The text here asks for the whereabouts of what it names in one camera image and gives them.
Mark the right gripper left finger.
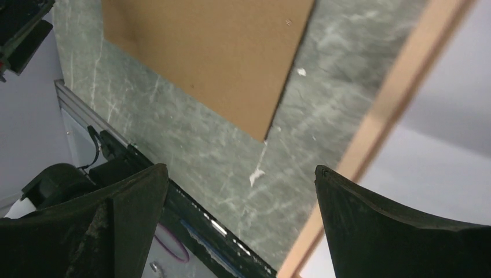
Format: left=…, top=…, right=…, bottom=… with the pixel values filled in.
left=1, top=164, right=168, bottom=277

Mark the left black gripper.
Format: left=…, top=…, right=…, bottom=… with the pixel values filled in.
left=1, top=0, right=55, bottom=83

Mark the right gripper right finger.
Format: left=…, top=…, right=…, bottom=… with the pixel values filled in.
left=315, top=166, right=490, bottom=277

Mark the sunset landscape photo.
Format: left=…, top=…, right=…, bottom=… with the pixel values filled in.
left=303, top=1, right=490, bottom=277

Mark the brown backing board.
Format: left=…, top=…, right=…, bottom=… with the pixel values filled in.
left=101, top=1, right=314, bottom=141

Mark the wooden picture frame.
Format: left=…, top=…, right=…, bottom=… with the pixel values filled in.
left=276, top=0, right=477, bottom=278

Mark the aluminium extrusion rail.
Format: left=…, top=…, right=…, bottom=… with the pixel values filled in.
left=54, top=79, right=130, bottom=146

